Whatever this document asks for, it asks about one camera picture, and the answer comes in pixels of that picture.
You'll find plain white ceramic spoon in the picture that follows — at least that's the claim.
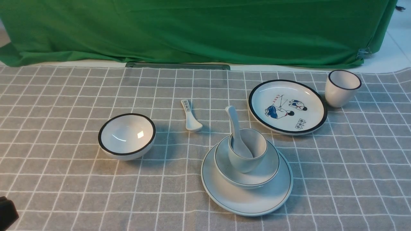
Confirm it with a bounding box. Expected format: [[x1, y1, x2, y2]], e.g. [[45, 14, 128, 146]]
[[225, 105, 253, 159]]

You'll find pale white cup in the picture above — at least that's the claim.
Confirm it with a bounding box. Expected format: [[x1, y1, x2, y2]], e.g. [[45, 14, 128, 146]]
[[228, 128, 267, 174]]

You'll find pale shallow bowl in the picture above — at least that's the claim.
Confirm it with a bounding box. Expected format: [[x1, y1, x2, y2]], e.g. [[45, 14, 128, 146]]
[[214, 137, 280, 189]]

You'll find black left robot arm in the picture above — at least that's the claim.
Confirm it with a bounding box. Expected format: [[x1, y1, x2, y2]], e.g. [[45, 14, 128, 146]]
[[0, 196, 19, 231]]

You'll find patterned white ceramic spoon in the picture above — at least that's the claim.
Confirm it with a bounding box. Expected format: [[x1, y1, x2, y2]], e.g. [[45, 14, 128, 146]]
[[181, 99, 203, 133]]

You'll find grey metal bar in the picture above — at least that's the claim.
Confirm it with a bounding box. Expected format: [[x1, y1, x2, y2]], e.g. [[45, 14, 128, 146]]
[[125, 62, 231, 71]]

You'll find black rimmed illustrated plate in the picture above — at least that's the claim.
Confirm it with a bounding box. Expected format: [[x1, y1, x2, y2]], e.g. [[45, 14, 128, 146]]
[[248, 80, 328, 135]]

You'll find black rimmed white bowl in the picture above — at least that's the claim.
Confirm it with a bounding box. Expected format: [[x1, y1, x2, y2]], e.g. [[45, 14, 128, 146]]
[[97, 113, 156, 161]]

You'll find green backdrop cloth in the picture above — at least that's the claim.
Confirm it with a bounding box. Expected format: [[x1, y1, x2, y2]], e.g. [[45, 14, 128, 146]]
[[1, 0, 397, 69]]

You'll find large pale rimmed plate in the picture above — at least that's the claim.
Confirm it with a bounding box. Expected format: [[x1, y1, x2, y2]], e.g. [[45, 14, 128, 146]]
[[201, 145, 293, 217]]

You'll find black rimmed white cup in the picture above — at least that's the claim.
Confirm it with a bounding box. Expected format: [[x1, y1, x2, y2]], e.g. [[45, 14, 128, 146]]
[[325, 70, 362, 108]]

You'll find grey checked tablecloth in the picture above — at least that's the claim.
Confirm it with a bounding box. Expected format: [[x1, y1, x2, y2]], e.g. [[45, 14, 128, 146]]
[[0, 66, 411, 231]]

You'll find metal backdrop clip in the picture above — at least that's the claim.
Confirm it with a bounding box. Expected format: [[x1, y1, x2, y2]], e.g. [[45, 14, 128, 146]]
[[356, 48, 373, 60]]

